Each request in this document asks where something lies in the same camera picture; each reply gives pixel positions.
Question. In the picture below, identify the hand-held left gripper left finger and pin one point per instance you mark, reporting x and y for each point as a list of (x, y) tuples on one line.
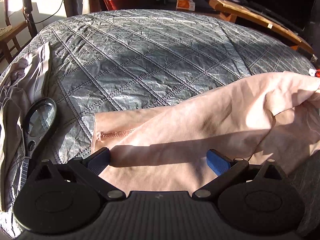
[(99, 160)]

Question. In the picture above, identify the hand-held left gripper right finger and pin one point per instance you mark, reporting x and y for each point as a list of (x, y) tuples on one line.
[(217, 162)]

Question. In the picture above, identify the pink garment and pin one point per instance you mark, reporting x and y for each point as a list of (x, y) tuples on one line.
[(200, 125)]

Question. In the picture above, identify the black magnifying glass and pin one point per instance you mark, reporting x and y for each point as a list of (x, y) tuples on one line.
[(37, 127)]

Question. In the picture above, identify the pale lilac garment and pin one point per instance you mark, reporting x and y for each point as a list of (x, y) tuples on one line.
[(17, 90)]

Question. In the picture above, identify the grey quilted blanket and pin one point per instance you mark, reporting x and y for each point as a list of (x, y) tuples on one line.
[(150, 62)]

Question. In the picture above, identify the red fabric item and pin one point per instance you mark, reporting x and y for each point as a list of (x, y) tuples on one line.
[(317, 73)]

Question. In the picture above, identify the wooden tv stand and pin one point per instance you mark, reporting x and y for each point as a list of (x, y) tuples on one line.
[(250, 15)]

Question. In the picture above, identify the wooden chair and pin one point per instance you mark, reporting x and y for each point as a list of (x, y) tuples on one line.
[(12, 30)]

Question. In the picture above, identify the red plant pot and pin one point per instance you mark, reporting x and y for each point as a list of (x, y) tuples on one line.
[(120, 3)]

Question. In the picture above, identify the orange tissue box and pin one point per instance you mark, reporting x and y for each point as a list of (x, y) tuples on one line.
[(185, 4)]

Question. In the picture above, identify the black standing fan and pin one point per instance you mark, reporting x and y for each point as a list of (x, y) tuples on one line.
[(28, 7)]

